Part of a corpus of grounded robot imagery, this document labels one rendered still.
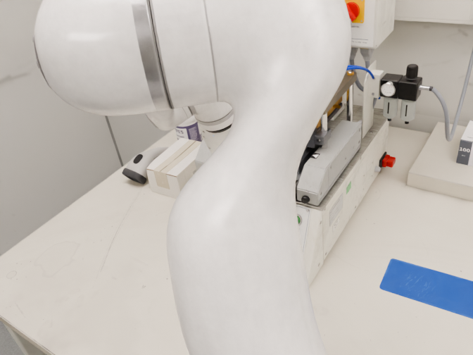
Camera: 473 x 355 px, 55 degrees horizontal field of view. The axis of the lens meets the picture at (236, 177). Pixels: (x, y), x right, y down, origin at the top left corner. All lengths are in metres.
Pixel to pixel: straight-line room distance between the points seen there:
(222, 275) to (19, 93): 2.07
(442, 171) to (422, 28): 0.43
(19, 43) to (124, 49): 1.99
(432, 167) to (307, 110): 1.05
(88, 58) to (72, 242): 1.04
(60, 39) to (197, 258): 0.17
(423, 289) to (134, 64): 0.87
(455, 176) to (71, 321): 1.02
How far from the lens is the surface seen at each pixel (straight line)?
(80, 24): 0.32
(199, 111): 0.79
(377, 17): 1.10
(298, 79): 0.31
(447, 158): 1.39
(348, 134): 1.08
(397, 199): 1.29
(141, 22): 0.31
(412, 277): 1.09
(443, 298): 1.07
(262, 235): 0.30
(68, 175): 2.55
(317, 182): 0.96
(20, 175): 2.39
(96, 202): 1.45
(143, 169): 1.43
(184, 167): 1.32
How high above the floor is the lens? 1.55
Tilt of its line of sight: 35 degrees down
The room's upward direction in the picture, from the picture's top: 9 degrees counter-clockwise
